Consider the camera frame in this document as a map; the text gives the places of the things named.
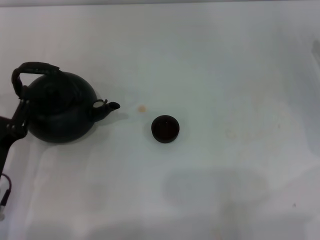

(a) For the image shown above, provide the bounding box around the black round teapot with handle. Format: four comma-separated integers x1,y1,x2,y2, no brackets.
10,61,122,145

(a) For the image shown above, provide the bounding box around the small dark brown teacup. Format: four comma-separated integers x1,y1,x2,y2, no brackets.
150,114,181,145

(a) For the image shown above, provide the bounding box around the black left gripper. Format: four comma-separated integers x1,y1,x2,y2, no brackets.
0,98,32,176

